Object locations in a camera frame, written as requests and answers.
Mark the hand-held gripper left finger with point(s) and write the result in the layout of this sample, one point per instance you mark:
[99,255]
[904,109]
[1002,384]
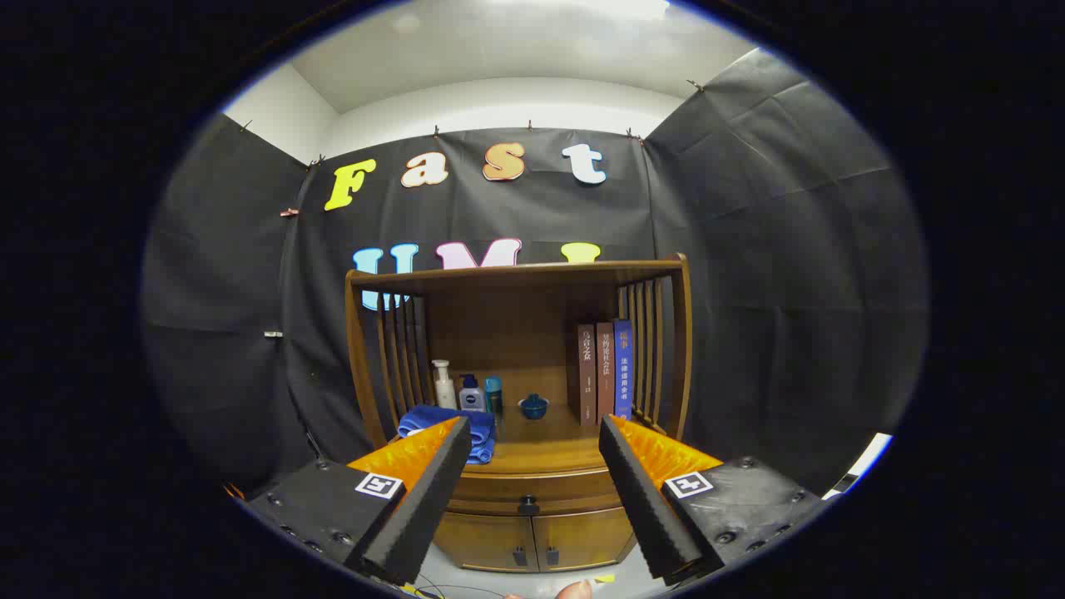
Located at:
[433,491]

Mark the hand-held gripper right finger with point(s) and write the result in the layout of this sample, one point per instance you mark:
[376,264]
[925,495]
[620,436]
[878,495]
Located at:
[641,499]

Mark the wooden cabinet door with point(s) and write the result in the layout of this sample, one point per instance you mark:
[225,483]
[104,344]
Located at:
[582,537]
[482,541]

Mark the wooden countertop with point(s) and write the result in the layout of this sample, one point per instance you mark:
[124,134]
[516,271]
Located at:
[549,441]

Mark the wooden cabinet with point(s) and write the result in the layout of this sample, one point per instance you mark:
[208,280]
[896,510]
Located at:
[516,324]

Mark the blue folded towel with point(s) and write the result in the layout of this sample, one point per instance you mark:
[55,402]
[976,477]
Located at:
[482,428]

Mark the white pump bottle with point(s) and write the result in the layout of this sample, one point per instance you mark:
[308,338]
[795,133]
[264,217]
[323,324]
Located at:
[445,391]

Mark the white bottle with blue cap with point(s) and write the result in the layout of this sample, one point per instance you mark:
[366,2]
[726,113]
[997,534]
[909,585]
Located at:
[472,398]

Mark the teal clear bottle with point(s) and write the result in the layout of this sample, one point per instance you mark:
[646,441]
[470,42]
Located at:
[494,395]

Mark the blue book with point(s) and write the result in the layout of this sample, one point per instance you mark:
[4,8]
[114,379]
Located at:
[623,374]

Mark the reddish brown book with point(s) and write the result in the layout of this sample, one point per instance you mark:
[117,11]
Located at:
[605,374]

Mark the blue lidded teacup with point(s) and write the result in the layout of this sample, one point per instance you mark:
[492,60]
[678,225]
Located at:
[533,408]

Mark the dark brown book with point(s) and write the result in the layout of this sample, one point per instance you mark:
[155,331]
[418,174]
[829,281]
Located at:
[586,374]

